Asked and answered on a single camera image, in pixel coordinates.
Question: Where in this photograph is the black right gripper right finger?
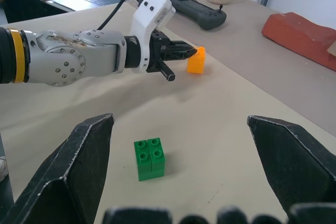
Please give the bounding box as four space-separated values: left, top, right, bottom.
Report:
246 115 336 224

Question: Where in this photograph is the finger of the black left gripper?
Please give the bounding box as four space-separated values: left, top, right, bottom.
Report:
160 40 198 61
156 60 176 82

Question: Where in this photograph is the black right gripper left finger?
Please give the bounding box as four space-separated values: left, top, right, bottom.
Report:
0 113 116 224

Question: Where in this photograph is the orange toy brick cube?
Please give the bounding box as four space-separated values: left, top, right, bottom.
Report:
186 46 206 74

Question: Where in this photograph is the black handheld remote controller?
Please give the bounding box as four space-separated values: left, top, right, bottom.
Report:
164 0 227 30

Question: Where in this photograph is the green toy brick cube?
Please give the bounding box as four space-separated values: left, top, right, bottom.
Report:
133 137 166 182

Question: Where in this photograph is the red foam block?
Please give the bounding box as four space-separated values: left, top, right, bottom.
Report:
261 12 336 72

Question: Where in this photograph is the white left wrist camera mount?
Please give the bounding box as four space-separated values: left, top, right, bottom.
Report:
130 0 176 74

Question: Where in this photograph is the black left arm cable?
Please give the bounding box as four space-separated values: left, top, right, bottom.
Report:
97 0 152 30

